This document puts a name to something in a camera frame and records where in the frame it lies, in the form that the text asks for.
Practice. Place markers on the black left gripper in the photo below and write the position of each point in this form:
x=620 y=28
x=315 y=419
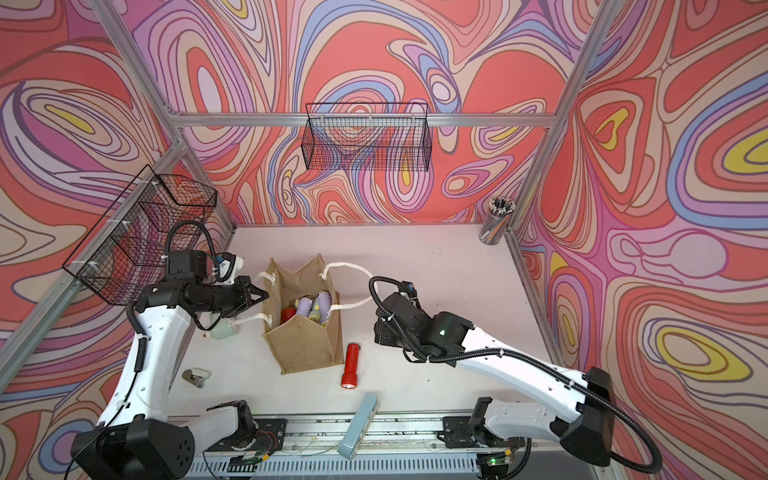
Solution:
x=244 y=289

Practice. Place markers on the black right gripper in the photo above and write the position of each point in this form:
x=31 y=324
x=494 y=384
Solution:
x=383 y=333

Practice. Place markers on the red flashlight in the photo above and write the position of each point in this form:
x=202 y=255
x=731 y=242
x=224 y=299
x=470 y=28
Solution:
x=287 y=314
x=349 y=379

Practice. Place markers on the brown burlap tote bag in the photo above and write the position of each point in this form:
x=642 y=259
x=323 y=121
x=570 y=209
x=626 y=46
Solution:
x=300 y=344

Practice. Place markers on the purple flashlight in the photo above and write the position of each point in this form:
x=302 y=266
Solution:
x=323 y=306
x=304 y=306

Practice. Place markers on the green flashlight row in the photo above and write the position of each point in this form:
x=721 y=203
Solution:
x=315 y=315

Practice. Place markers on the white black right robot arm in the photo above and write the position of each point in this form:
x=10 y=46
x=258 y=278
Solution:
x=582 y=404

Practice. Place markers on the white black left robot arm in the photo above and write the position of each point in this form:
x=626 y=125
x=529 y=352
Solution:
x=133 y=437

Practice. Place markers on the pale green small object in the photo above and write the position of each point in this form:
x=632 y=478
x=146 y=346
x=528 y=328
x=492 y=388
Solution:
x=223 y=330

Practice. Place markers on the small grey metal object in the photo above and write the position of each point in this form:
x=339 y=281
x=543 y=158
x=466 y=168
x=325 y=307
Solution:
x=196 y=377

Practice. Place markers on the grey blue rectangular block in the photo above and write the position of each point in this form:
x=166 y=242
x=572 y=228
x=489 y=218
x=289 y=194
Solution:
x=358 y=426

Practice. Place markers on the silver metal pen cup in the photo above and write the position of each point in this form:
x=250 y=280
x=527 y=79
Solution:
x=497 y=222

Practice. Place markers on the black wire basket left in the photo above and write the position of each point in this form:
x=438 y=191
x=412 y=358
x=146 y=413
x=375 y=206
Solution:
x=125 y=250

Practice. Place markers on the black wire basket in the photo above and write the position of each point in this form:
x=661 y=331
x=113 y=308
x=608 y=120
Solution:
x=367 y=136
x=125 y=250

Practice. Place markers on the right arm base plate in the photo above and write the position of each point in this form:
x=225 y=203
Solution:
x=468 y=432

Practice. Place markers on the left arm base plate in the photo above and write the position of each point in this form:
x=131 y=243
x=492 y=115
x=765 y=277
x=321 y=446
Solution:
x=269 y=437

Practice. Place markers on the black wire basket back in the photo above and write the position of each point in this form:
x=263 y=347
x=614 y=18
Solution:
x=367 y=136

